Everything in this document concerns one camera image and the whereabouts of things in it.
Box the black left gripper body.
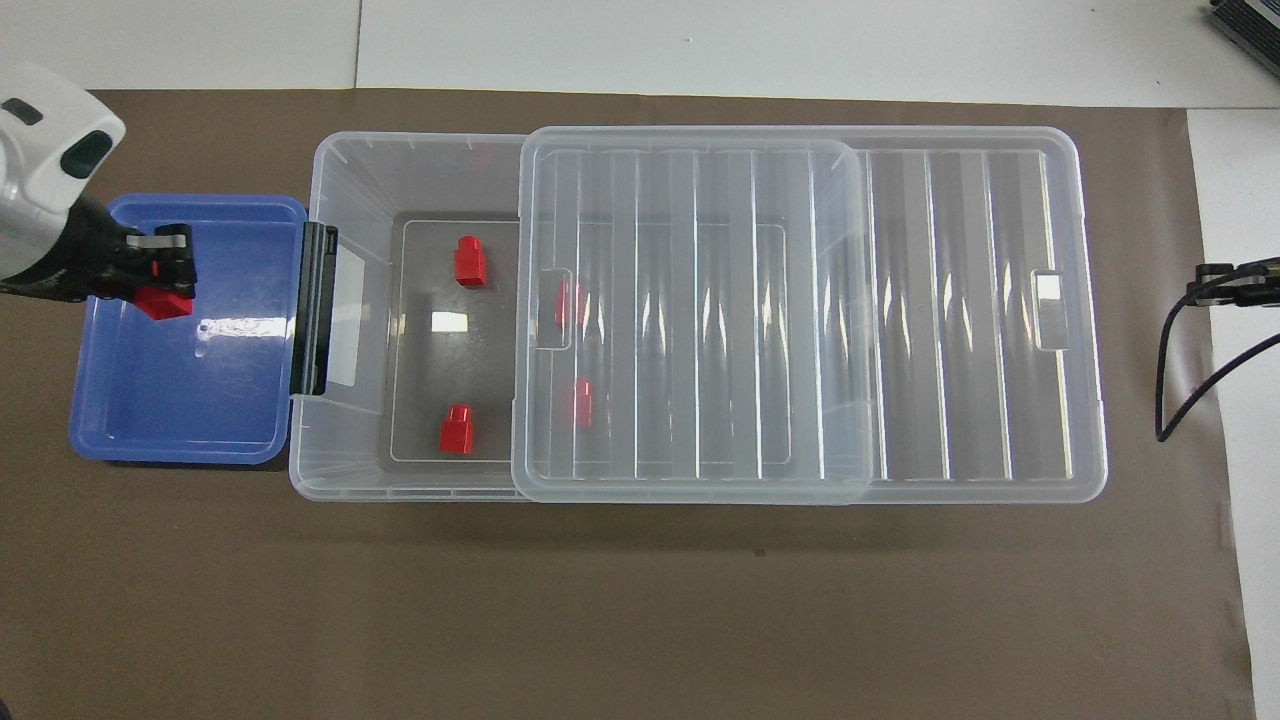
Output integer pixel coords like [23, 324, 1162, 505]
[0, 195, 136, 303]

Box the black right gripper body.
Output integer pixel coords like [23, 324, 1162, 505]
[1235, 257, 1280, 306]

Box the clear ribbed box lid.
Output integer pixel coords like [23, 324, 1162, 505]
[512, 125, 1109, 504]

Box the blue plastic tray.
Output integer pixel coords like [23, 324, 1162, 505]
[68, 193, 309, 468]

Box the black box latch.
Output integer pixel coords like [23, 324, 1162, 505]
[289, 222, 339, 398]

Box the clear plastic storage box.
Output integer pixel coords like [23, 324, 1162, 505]
[288, 130, 873, 504]

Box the black ribbed device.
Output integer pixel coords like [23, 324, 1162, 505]
[1205, 0, 1280, 53]

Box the brown table mat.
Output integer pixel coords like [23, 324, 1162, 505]
[0, 88, 1256, 720]

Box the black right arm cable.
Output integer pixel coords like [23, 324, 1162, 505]
[1157, 258, 1280, 443]

